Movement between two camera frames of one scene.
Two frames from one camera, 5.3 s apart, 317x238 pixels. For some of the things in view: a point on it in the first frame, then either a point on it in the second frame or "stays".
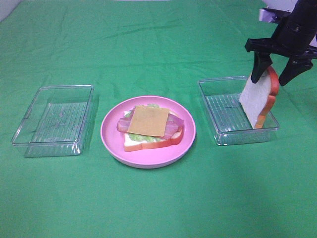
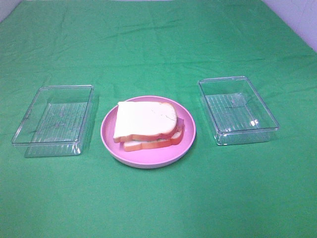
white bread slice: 132,145 stays
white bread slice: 257,98 → 138,120
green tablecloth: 127,48 stays
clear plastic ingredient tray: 55,123 stays
